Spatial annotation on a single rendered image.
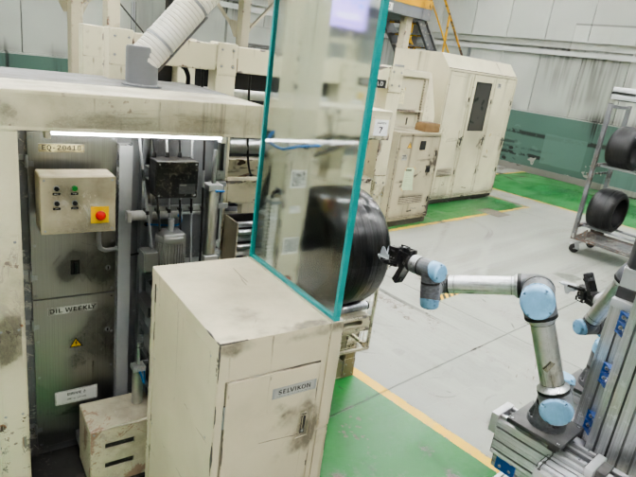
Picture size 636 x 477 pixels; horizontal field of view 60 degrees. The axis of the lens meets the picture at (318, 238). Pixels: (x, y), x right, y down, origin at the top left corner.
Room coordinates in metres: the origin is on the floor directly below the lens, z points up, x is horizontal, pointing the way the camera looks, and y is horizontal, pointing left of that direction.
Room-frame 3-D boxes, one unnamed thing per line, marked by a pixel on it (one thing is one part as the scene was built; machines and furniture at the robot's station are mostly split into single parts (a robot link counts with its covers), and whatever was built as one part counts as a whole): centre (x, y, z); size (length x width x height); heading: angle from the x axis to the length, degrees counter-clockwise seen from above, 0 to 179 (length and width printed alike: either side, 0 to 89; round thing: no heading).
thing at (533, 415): (1.92, -1.01, 0.77); 0.15 x 0.15 x 0.10
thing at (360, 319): (2.31, -0.13, 0.84); 0.36 x 0.09 x 0.06; 126
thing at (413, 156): (7.38, -0.96, 0.62); 0.91 x 0.58 x 1.25; 135
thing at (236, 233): (2.61, 0.35, 1.05); 0.20 x 0.15 x 0.30; 126
